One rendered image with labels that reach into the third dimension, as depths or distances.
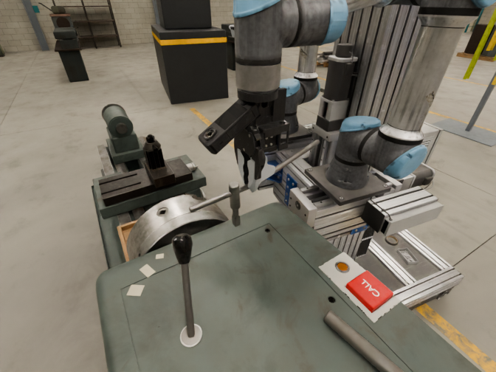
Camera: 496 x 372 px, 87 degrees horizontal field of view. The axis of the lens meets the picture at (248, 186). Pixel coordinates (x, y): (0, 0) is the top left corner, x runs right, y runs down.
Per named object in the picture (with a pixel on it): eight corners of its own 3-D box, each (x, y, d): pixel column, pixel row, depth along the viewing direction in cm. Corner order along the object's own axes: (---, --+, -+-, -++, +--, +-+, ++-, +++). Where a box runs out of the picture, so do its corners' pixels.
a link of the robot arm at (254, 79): (251, 68, 38) (225, 59, 44) (251, 100, 41) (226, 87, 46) (291, 63, 41) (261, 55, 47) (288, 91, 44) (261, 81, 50)
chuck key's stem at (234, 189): (235, 229, 59) (232, 188, 52) (229, 223, 60) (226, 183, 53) (243, 225, 60) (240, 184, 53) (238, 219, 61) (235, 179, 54)
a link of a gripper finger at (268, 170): (278, 190, 56) (280, 152, 51) (255, 200, 54) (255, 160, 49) (269, 184, 58) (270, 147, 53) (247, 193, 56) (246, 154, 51)
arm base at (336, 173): (348, 164, 105) (354, 142, 99) (376, 184, 94) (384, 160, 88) (317, 171, 101) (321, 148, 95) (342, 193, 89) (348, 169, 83)
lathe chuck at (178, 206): (243, 253, 93) (219, 191, 72) (162, 307, 84) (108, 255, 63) (231, 237, 99) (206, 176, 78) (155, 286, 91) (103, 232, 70)
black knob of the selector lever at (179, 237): (199, 261, 42) (195, 241, 40) (180, 270, 41) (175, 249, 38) (190, 245, 45) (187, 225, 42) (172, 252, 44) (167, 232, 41)
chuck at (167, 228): (248, 260, 91) (225, 198, 70) (166, 317, 82) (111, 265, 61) (243, 253, 93) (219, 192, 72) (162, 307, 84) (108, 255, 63)
